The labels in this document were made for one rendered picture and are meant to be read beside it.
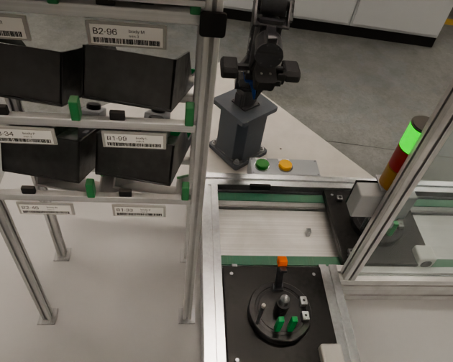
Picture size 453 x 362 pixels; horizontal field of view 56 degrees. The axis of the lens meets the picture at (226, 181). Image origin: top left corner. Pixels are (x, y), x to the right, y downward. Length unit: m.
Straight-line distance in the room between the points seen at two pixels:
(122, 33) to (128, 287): 0.75
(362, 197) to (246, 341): 0.39
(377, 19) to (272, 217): 3.17
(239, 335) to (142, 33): 0.67
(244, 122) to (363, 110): 2.15
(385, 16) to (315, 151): 2.78
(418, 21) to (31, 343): 3.88
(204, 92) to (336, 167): 1.00
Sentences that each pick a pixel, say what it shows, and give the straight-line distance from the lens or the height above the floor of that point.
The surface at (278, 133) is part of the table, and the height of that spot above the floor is 0.86.
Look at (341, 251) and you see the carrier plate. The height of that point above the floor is 0.97.
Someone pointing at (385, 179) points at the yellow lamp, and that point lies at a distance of 0.88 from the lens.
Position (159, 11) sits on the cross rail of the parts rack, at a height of 1.63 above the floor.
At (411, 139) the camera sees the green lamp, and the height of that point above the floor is 1.39.
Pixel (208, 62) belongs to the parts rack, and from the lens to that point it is 0.54.
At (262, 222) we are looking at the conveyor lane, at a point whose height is 0.92.
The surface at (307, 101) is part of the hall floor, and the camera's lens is 3.25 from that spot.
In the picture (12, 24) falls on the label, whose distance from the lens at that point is 0.55.
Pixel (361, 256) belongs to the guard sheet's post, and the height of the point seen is 1.07.
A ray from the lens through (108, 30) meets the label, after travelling 0.52.
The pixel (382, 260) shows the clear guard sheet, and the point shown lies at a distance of 1.09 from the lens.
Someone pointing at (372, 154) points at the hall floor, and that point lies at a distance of 2.99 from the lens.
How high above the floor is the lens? 1.86
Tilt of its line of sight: 47 degrees down
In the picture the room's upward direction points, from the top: 9 degrees clockwise
